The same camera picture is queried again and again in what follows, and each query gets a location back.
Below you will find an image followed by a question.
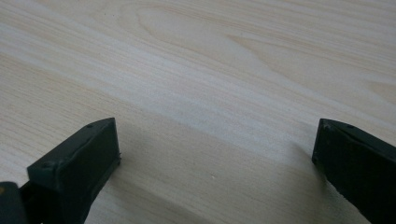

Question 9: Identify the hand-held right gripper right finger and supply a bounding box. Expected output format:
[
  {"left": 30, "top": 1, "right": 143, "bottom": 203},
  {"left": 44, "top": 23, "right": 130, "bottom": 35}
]
[{"left": 311, "top": 118, "right": 396, "bottom": 224}]

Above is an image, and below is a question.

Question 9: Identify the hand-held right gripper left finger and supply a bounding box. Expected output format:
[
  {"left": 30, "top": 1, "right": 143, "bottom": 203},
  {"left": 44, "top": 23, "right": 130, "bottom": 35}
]
[{"left": 18, "top": 117, "right": 122, "bottom": 224}]

